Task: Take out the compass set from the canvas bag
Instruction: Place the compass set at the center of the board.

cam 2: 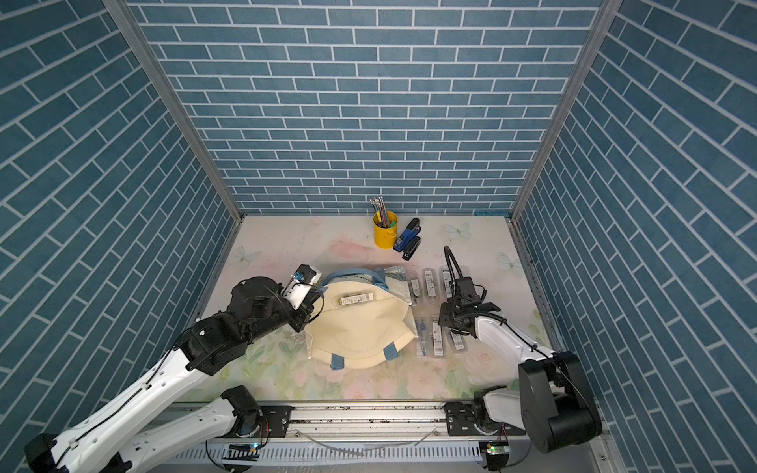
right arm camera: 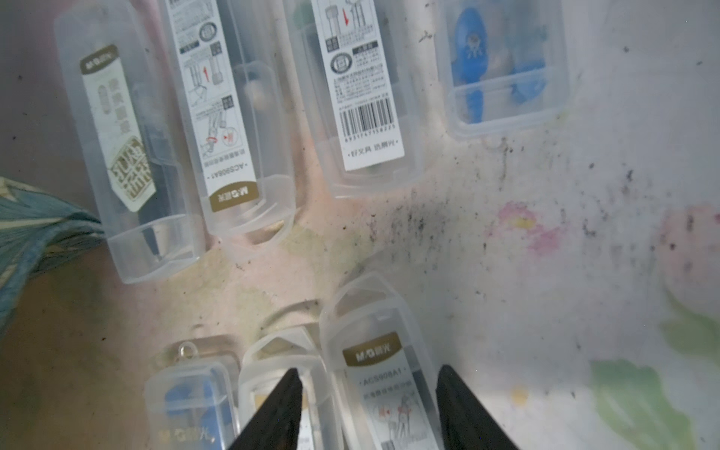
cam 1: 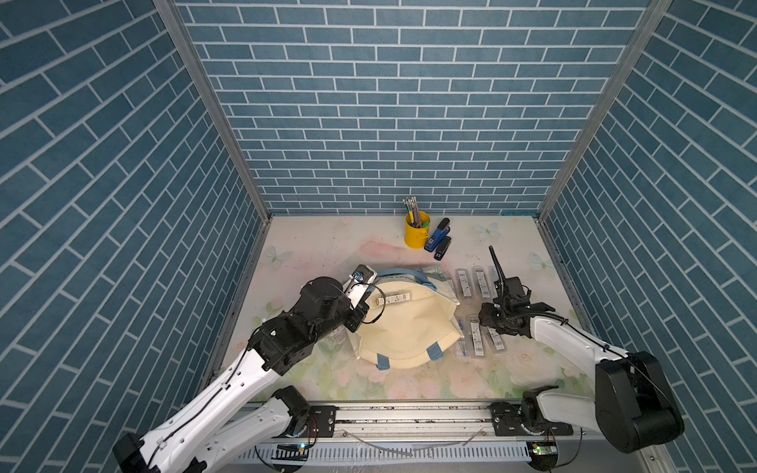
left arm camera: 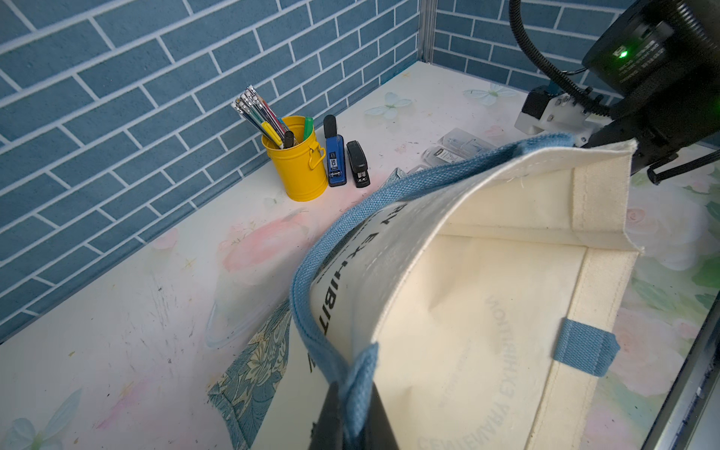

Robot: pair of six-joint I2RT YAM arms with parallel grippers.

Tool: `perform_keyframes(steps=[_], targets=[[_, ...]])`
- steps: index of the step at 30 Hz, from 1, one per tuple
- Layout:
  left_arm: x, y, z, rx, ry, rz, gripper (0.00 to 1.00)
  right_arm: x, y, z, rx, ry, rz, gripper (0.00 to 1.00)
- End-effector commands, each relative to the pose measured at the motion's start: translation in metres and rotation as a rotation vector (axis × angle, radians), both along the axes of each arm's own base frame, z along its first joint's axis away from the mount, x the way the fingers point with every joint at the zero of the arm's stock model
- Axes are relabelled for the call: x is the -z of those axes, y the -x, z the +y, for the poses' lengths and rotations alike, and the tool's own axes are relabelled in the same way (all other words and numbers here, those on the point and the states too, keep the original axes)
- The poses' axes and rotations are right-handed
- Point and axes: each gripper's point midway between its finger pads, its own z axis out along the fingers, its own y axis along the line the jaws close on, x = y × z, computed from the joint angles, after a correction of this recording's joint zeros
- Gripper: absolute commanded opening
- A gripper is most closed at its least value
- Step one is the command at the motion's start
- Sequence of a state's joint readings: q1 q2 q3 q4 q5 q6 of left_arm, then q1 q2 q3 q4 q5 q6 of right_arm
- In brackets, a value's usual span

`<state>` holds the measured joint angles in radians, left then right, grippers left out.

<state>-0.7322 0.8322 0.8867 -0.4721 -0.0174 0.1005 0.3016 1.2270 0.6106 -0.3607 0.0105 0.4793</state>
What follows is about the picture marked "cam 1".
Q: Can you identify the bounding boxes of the clear compass set case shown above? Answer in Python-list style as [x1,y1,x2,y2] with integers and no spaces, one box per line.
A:
[455,268,473,299]

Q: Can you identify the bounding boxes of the cream canvas tote bag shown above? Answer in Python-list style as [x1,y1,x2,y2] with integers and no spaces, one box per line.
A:
[347,266,461,371]

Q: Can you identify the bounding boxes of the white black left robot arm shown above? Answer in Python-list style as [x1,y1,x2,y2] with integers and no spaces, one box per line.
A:
[112,265,377,472]

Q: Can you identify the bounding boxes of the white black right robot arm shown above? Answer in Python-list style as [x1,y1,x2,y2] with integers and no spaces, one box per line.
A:
[478,261,685,453]

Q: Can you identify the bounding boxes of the black stapler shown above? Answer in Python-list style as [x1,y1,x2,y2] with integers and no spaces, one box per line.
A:
[434,236,451,260]

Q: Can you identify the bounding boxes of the blue stapler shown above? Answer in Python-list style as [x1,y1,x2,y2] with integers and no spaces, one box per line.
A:
[424,218,451,252]

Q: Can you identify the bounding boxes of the yellow pencil cup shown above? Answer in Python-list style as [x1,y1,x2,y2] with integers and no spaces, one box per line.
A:
[404,211,431,250]

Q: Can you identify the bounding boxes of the pencils in cup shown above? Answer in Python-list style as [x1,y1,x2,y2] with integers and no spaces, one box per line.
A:
[403,196,423,229]

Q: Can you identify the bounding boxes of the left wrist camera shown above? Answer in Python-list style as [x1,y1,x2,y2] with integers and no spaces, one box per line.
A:
[343,264,377,309]

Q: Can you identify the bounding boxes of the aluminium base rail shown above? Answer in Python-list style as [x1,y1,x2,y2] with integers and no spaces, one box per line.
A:
[155,400,675,473]

